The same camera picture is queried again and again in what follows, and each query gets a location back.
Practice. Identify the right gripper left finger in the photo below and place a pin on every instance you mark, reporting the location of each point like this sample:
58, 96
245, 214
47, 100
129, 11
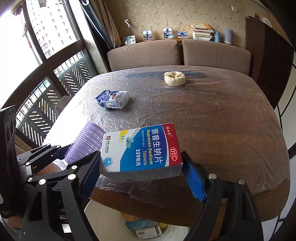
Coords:
66, 190

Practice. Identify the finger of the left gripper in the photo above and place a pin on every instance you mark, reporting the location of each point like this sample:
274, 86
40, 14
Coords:
60, 152

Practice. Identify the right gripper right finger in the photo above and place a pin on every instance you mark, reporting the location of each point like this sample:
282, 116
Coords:
241, 219

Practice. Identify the Tempo tissue pack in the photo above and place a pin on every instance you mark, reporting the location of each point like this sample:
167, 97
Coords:
113, 99

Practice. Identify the small white barcode box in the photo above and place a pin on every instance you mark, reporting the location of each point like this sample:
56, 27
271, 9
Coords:
150, 232

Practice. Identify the blue paper bag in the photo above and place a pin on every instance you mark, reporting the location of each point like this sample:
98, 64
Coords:
140, 223

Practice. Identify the white blue medicine box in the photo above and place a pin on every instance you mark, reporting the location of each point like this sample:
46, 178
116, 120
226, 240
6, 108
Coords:
141, 154

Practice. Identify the beige paper ball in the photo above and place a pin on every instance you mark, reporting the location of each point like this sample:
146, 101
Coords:
174, 78

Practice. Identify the small yellow cup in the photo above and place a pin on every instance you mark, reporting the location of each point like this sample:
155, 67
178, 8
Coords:
163, 225

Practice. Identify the brown cardboard box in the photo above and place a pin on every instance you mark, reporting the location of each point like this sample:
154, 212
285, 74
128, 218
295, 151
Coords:
128, 217

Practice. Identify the white trash bin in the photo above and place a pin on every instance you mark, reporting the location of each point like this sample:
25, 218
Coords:
108, 224

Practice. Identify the clear plastic table cover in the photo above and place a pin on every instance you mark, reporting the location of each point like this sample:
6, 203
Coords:
221, 117

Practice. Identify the left brown sofa cushion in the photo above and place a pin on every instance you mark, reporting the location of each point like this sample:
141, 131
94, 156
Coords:
145, 54

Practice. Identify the brown sofa cushion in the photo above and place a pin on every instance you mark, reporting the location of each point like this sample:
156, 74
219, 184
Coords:
145, 54
216, 55

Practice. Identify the beige curtain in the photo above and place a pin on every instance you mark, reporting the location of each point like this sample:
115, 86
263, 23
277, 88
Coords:
106, 25

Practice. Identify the right brown sofa cushion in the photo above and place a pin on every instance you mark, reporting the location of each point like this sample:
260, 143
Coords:
216, 55

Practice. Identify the dark wooden cabinet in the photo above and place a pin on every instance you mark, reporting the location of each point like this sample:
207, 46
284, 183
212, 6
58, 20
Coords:
271, 59

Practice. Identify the blue cylindrical container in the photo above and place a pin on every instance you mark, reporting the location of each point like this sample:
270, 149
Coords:
217, 37

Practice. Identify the grey cylindrical speaker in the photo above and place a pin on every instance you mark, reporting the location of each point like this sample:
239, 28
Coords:
228, 36

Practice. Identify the stack of books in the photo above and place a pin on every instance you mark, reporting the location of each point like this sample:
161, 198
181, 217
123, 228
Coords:
202, 31

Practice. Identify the photo frame far left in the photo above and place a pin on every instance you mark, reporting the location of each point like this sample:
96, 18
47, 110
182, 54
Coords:
129, 40

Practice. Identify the photo frame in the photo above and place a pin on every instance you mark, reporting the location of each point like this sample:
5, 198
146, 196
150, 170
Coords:
182, 35
168, 33
129, 40
147, 35

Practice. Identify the wall lamp fixture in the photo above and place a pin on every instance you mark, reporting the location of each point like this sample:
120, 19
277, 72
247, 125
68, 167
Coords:
127, 23

